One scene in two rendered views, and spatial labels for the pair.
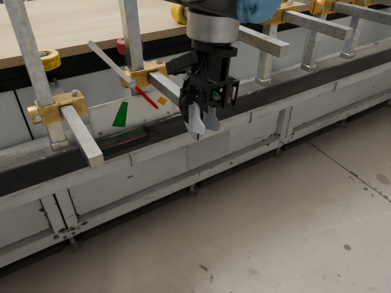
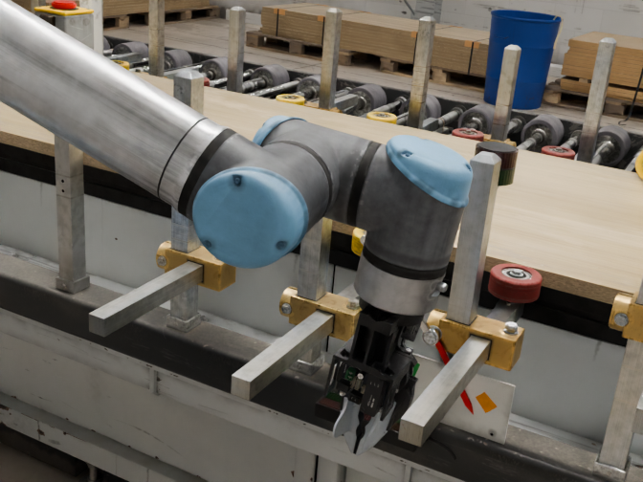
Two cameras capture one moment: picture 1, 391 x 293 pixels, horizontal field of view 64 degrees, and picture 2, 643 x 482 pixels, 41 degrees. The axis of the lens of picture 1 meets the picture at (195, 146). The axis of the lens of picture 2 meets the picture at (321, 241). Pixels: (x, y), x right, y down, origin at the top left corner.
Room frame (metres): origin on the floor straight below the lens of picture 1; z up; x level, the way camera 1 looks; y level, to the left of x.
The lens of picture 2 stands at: (0.05, -0.69, 1.43)
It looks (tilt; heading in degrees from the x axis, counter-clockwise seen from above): 22 degrees down; 58
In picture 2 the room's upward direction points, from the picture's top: 5 degrees clockwise
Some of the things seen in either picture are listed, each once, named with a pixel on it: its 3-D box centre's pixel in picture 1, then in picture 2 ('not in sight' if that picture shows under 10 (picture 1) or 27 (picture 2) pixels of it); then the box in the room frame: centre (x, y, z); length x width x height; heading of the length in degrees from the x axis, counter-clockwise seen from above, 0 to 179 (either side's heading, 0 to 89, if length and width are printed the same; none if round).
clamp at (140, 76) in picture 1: (143, 74); (474, 336); (0.85, 0.15, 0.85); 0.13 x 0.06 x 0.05; 122
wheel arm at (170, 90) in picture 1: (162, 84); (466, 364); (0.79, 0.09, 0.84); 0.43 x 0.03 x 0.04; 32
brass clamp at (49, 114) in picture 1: (57, 108); (322, 312); (0.71, 0.36, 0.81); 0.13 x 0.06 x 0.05; 122
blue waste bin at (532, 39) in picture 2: not in sight; (521, 58); (4.91, 4.44, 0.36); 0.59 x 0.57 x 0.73; 28
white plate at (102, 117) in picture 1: (134, 111); (426, 388); (0.80, 0.18, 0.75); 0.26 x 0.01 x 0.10; 122
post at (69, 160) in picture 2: not in sight; (68, 174); (0.43, 0.81, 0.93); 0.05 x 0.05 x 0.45; 32
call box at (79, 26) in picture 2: not in sight; (64, 31); (0.43, 0.81, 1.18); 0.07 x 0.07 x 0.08; 32
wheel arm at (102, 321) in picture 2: not in sight; (186, 277); (0.55, 0.53, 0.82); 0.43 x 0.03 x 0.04; 32
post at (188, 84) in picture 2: not in sight; (186, 211); (0.57, 0.59, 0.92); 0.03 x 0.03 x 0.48; 32
